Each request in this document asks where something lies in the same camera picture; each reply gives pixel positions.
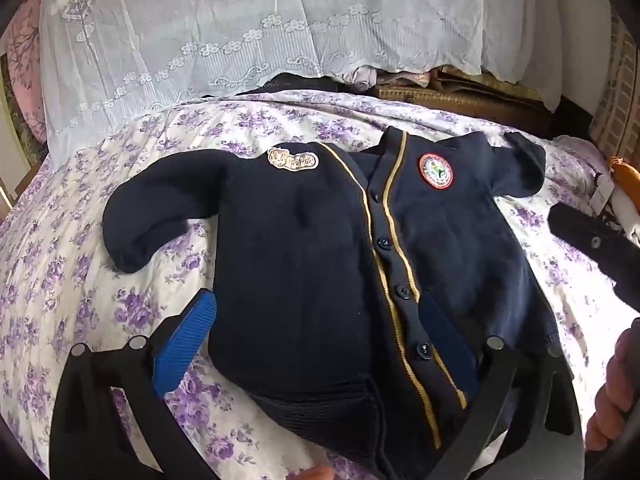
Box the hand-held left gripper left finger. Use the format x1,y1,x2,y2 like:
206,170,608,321
50,289,221,480

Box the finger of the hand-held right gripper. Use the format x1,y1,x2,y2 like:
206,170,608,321
546,202,640,302

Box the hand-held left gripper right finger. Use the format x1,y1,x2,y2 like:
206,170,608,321
419,291,586,480

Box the navy knit cardigan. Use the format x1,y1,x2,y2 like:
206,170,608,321
102,126,573,480

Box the folded pale clothes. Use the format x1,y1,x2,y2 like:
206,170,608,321
340,64,437,88

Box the person's right hand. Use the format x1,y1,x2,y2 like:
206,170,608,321
584,317,640,453

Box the white cloth with tag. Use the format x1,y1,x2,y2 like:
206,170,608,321
584,174,640,242

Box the orange cloth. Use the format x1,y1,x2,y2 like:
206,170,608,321
606,156,640,197

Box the purple floral bed sheet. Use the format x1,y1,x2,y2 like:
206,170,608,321
0,87,640,480

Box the brick patterned cushion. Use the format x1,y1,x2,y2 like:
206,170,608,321
589,14,640,162

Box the brown woven mat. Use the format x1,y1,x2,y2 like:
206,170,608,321
375,66,557,137

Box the green patterned panel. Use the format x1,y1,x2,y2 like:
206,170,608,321
0,55,43,166

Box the dark cloth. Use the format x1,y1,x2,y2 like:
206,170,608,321
235,72,353,98

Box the pink floral cloth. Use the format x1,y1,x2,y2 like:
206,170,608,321
4,0,50,137

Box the white lace curtain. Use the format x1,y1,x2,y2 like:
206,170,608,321
39,0,617,147

